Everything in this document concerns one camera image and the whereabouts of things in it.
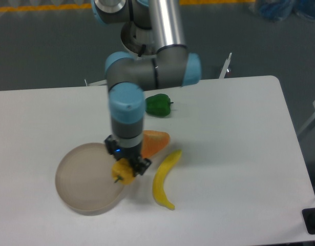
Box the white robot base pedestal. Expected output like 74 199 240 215
84 22 158 87

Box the yellow toy pepper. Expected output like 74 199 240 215
112 158 135 185

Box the green toy pepper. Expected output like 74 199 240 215
145 94 173 117

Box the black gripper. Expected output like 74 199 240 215
104 135 151 176

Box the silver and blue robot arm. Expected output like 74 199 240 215
91 1 202 176

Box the orange triangular toy pastry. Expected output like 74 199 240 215
141 130 170 158

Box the yellow toy banana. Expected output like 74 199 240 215
152 150 182 210

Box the beige round plate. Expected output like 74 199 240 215
55 142 127 216

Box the blue plastic bag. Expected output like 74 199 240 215
254 0 315 22

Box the black clamp at table edge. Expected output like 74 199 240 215
302 208 315 235

